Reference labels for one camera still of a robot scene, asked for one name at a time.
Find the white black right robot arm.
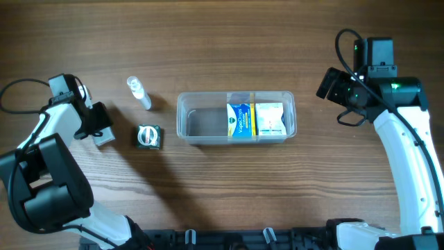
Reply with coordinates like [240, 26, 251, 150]
[316, 67, 443, 249]

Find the white green Panadol box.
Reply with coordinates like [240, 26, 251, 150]
[92, 126, 115, 147]

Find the blue VapoDrops lozenge box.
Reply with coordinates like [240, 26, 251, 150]
[226, 103, 257, 137]

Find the white medicine box in container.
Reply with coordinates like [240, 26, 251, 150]
[255, 103, 287, 136]

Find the clear plastic container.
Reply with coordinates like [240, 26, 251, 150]
[177, 91, 297, 144]

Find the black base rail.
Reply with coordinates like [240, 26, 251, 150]
[145, 227, 332, 250]

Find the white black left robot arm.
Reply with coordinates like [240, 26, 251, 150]
[1, 101, 154, 249]

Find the green Zam-Buk ointment box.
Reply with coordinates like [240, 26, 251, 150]
[136, 124, 162, 149]

